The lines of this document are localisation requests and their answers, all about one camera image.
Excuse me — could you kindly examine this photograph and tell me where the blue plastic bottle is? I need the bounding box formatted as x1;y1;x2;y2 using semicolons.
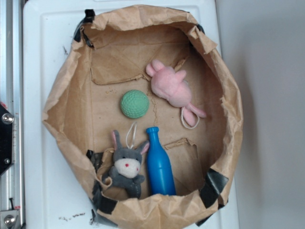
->
146;127;176;196

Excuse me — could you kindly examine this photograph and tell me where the pink plush bunny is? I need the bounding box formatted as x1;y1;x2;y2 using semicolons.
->
146;60;206;129

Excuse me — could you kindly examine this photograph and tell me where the green textured ball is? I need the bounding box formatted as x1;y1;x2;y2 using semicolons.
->
120;90;150;119

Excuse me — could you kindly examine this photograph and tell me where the grey plush donkey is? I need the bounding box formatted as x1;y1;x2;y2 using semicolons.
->
102;130;150;198

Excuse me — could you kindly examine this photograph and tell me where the brown paper bag bin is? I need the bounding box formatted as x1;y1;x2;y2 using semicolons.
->
42;5;243;229

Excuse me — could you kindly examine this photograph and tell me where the black metal bracket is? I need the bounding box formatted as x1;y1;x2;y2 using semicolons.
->
0;102;15;176

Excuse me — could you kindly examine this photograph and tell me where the aluminium frame rail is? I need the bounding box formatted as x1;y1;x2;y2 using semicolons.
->
0;0;26;229

